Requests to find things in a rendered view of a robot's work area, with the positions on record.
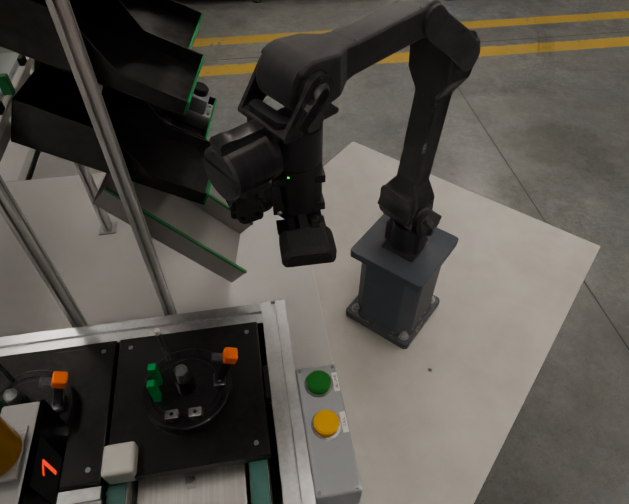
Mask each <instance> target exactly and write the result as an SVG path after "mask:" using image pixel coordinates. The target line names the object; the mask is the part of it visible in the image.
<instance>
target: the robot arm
mask: <svg viewBox="0 0 629 504"><path fill-rule="evenodd" d="M409 45H410V52H409V69H410V72H411V76H412V79H413V82H414V85H415V93H414V98H413V102H412V107H411V112H410V116H409V121H408V126H407V130H406V135H405V140H404V144H403V149H402V153H401V158H400V163H399V167H398V171H397V175H396V176H395V177H394V178H392V179H391V180H390V181H389V182H388V183H386V184H385V185H383V186H382V187H381V192H380V197H379V200H378V202H377V204H379V208H380V210H381V211H383V213H384V214H385V215H388V216H389V217H390V218H389V220H388V221H387V223H386V230H385V238H386V240H385V241H384V242H383V243H382V247H383V248H384V249H386V250H388V251H390V252H392V253H394V254H396V255H398V256H400V257H402V258H404V259H406V260H408V261H410V262H413V261H414V260H415V259H416V257H417V256H418V255H419V254H420V253H421V251H422V250H423V249H424V248H425V246H426V245H427V244H428V243H429V239H428V238H427V236H431V235H432V234H433V232H434V228H436V227H437V226H438V224H439V221H440V219H441V217H442V216H441V215H439V214H438V213H436V212H435V211H433V210H432V209H433V203H434V197H435V196H434V192H433V189H432V186H431V183H430V180H429V176H430V173H431V169H432V165H433V162H434V158H435V154H436V151H437V147H438V143H439V140H440V136H441V132H442V128H443V125H444V121H445V117H446V114H447V110H448V106H449V103H450V99H451V96H452V93H453V91H454V90H455V89H456V88H458V87H459V86H460V85H461V84H462V83H463V82H464V81H465V80H466V79H467V78H468V77H469V76H470V73H471V71H472V68H473V66H474V64H475V63H476V61H477V59H478V57H479V54H480V38H478V35H477V32H475V31H474V30H471V29H469V28H467V27H465V26H464V25H463V24H462V23H461V22H459V21H458V20H457V19H456V18H455V17H453V16H452V15H451V14H450V13H449V12H448V10H447V9H446V7H445V6H443V5H442V4H441V2H440V1H438V0H395V1H393V2H391V3H389V4H387V5H385V6H383V7H381V8H379V9H377V10H374V11H372V12H370V13H368V14H366V15H364V16H362V17H360V18H358V19H356V20H354V21H351V22H349V23H347V24H345V25H343V26H341V27H339V28H337V29H335V30H333V31H330V32H326V33H321V34H315V33H299V34H295V35H290V36H286V37H282V38H277V39H275V40H273V41H271V42H270V43H268V44H267V45H266V46H265V47H264V48H263V49H262V51H261V53H262V54H261V56H260V58H259V60H258V62H257V65H256V67H255V69H254V72H253V74H252V76H251V78H250V81H249V83H248V85H247V88H246V90H245V92H244V95H243V97H242V99H241V102H240V104H239V106H238V112H240V113H241V114H243V115H244V116H246V117H247V122H246V123H244V124H242V125H240V126H238V127H235V128H233V129H231V130H229V131H226V132H221V133H218V134H216V135H214V136H212V137H211V138H210V145H211V146H210V147H208V148H207V149H205V151H204V157H203V158H202V161H203V165H204V169H205V171H206V174H207V176H208V178H209V180H210V182H211V183H212V185H213V187H214V188H215V189H216V191H217V192H218V193H219V194H220V195H221V196H222V197H223V198H224V199H226V202H227V204H228V205H229V209H230V210H231V218H232V219H238V220H239V222H240V223H242V224H248V223H251V222H254V221H257V220H259V219H262V217H263V216H264V213H263V212H266V211H268V210H270V209H271V208H272V207H273V213H274V215H279V216H280V217H282V218H283V219H284V220H276V225H277V231H278V235H279V246H280V252H281V259H282V264H283V265H284V266H285V267H287V268H289V267H297V266H306V265H314V264H322V263H331V262H334V261H335V259H336V253H337V249H336V245H335V241H334V237H333V233H332V231H331V230H330V228H329V227H327V226H326V223H325V219H324V215H322V214H321V209H325V201H324V197H323V193H322V183H323V182H325V179H326V175H325V172H324V168H323V164H322V156H323V121H324V120H325V119H327V118H329V117H331V116H333V115H335V114H336V113H338V111H339V108H338V107H337V106H335V105H333V104H332V102H333V101H334V100H335V99H337V98H338V97H339V96H340V95H341V94H342V91H343V89H344V86H345V84H346V82H347V80H348V79H350V78H351V77H352V76H353V75H355V74H357V73H359V72H361V71H363V70H364V69H366V68H368V67H370V66H372V65H374V64H375V63H377V62H379V61H381V60H383V59H385V58H387V57H388V56H390V55H392V54H394V53H396V52H398V51H400V50H401V49H403V48H405V47H407V46H409ZM267 95H268V96H269V97H271V98H272V99H274V100H276V101H277V102H279V103H280V104H282V105H283V106H285V107H283V108H280V109H279V110H278V111H277V110H275V109H273V108H272V107H270V106H269V105H267V104H266V103H264V102H263V100H264V98H265V97H266V96H267Z"/></svg>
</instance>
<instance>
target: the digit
mask: <svg viewBox="0 0 629 504"><path fill-rule="evenodd" d="M62 459H63V458H62V457H61V456H60V455H59V454H58V453H57V452H56V451H55V450H54V449H53V448H52V447H51V446H50V445H49V444H48V443H47V442H46V441H45V440H44V439H43V438H42V437H41V436H40V438H39V443H38V448H37V453H36V458H35V462H34V467H33V472H32V477H31V482H30V487H31V488H33V489H34V490H35V491H36V492H38V493H39V494H40V495H42V496H43V497H44V498H45V499H47V500H48V501H49V502H51V503H52V504H55V500H56V494H57V488H58V482H59V476H60V470H61V465H62Z"/></svg>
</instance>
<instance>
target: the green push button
mask: <svg viewBox="0 0 629 504"><path fill-rule="evenodd" d="M330 386H331V378H330V376H329V375H328V374H327V373H326V372H324V371H321V370H317V371H313V372H312V373H310V374H309V376H308V377H307V388H308V389H309V391H310V392H311V393H313V394H316V395H322V394H325V393H326V392H327V391H328V390H329V389H330Z"/></svg>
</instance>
